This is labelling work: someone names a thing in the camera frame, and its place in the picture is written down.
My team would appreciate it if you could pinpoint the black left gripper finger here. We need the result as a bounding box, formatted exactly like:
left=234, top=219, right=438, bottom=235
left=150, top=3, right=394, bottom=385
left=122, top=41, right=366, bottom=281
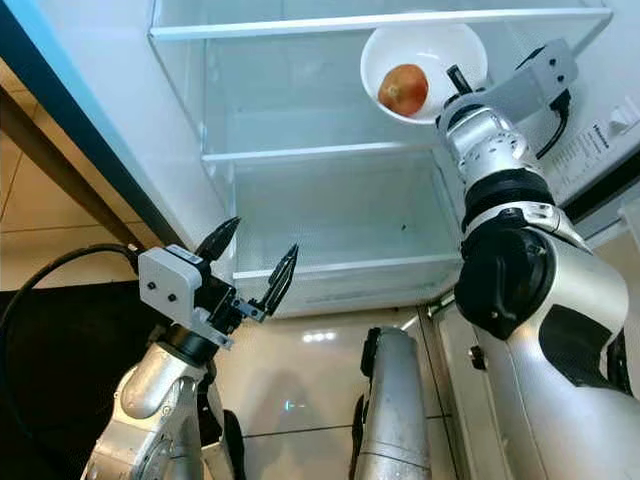
left=195, top=216, right=243, bottom=264
left=258, top=243, right=301, bottom=322

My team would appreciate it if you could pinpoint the white bowl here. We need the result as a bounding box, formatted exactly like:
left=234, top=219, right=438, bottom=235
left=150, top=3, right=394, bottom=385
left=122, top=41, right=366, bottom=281
left=361, top=22, right=490, bottom=127

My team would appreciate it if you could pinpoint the orange fruit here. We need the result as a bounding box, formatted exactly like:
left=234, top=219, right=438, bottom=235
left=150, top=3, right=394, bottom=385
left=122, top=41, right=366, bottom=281
left=378, top=63, right=430, bottom=118

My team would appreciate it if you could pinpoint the clear fridge crisper drawer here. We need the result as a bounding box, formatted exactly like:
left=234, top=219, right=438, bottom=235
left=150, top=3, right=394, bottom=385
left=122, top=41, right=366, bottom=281
left=215, top=150, right=469, bottom=307

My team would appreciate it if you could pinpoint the glass fridge shelf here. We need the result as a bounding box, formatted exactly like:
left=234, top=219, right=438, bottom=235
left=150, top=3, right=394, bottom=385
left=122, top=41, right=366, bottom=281
left=195, top=115, right=453, bottom=165
left=148, top=5, right=613, bottom=43

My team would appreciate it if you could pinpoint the grey robot right leg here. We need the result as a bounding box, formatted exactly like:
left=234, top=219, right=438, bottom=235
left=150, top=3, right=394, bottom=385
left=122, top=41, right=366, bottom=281
left=348, top=325, right=449, bottom=480

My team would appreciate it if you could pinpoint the black floor mat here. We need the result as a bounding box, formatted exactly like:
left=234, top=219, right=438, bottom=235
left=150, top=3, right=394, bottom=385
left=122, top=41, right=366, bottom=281
left=0, top=300, right=161, bottom=480

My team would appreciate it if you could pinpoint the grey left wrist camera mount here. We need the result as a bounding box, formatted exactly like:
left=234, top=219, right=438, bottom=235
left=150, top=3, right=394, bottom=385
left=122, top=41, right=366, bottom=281
left=137, top=244, right=213, bottom=349

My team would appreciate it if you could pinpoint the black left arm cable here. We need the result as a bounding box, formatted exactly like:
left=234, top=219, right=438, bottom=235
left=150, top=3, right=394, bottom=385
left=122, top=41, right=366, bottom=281
left=0, top=243, right=146, bottom=346

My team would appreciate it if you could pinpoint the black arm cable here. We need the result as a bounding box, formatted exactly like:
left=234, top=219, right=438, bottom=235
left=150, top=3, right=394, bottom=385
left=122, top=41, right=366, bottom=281
left=535, top=88, right=574, bottom=163
left=0, top=243, right=146, bottom=346

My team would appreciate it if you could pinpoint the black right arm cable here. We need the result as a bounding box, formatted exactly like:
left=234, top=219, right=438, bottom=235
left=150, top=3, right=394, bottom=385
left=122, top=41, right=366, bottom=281
left=535, top=88, right=574, bottom=163

